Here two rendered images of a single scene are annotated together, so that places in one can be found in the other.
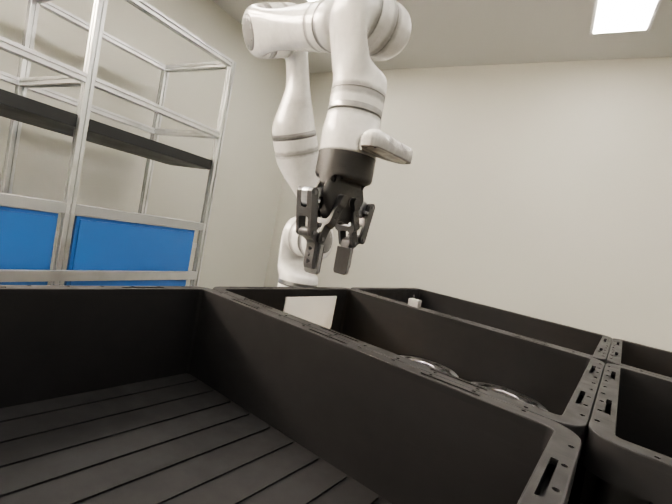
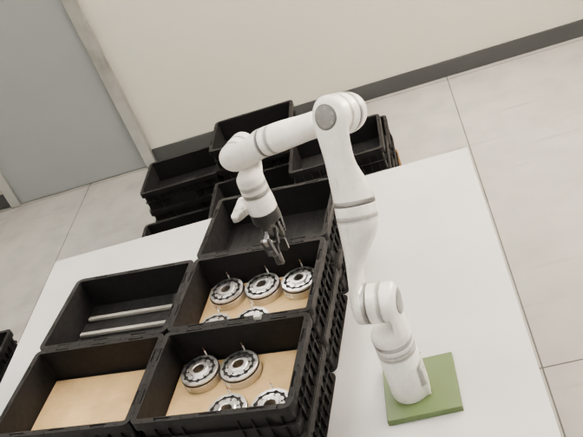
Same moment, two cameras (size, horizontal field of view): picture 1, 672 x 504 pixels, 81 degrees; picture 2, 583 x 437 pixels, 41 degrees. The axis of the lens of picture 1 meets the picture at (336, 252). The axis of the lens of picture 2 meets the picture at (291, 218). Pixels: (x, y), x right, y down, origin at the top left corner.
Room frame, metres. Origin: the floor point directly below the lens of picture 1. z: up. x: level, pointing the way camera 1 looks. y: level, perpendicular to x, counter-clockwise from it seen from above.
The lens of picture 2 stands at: (2.18, -0.37, 2.12)
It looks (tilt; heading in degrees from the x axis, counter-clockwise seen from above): 32 degrees down; 165
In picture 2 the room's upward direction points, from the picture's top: 23 degrees counter-clockwise
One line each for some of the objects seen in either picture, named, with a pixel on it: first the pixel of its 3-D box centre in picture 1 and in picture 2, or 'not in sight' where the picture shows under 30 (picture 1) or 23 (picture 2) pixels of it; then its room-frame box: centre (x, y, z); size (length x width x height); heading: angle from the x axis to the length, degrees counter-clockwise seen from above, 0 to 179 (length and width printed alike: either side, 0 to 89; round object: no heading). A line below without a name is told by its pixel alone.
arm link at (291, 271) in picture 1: (302, 254); (384, 315); (0.91, 0.07, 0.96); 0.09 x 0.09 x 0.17; 50
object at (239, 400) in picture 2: not in sight; (226, 410); (0.78, -0.32, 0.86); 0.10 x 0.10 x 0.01
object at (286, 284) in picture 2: not in sight; (299, 279); (0.49, 0.03, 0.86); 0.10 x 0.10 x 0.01
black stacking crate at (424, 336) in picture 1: (396, 373); (256, 299); (0.48, -0.10, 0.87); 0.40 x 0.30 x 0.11; 53
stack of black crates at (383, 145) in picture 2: not in sight; (350, 185); (-0.55, 0.64, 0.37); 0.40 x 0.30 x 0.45; 61
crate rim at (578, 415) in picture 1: (404, 333); (249, 285); (0.48, -0.10, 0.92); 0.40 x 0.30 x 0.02; 53
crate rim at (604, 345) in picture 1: (478, 318); (224, 369); (0.72, -0.28, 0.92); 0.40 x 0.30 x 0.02; 53
